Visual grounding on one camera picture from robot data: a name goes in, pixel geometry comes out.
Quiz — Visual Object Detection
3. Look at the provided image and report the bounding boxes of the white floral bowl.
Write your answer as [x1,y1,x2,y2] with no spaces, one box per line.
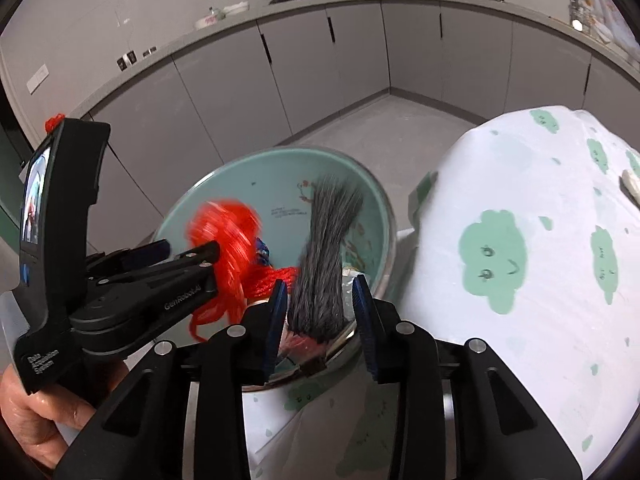
[194,2,251,31]

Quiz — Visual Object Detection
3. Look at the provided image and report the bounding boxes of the small white paper scrap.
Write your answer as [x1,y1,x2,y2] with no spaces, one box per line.
[620,168,640,207]

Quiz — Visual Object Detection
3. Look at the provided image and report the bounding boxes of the metal dish rack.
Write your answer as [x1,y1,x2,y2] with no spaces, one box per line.
[568,0,603,37]

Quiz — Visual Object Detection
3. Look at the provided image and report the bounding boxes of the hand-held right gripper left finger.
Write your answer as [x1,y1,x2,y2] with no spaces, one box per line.
[52,280,290,480]

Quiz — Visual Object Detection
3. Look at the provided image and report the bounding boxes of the black wall sockets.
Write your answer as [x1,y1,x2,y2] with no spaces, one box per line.
[116,46,158,72]

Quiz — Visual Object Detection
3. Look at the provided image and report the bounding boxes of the light green metal basin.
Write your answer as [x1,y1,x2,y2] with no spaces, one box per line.
[150,146,399,392]

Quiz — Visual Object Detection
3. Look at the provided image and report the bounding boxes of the white green printed tablecloth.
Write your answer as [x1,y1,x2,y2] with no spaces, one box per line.
[242,105,640,480]

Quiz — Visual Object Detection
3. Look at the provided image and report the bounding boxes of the person's left hand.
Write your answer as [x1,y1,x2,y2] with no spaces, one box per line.
[0,355,132,469]

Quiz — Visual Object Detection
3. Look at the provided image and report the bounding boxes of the white wall switch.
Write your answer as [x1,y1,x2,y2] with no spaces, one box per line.
[27,63,50,94]

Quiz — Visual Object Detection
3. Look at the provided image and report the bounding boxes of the grey fibre bundle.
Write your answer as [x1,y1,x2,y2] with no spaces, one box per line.
[287,174,367,347]

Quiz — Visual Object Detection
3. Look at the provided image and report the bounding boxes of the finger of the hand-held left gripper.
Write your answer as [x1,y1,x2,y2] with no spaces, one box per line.
[84,238,172,282]
[69,240,222,357]

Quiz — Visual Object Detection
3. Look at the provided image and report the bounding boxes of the red net bag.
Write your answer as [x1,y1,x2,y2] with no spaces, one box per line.
[187,199,302,344]

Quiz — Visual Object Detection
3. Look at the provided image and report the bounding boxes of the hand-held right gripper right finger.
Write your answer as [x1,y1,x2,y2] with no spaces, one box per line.
[351,276,583,480]

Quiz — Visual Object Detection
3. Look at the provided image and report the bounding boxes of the grey kitchen cabinets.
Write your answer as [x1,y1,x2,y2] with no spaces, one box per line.
[65,0,640,261]

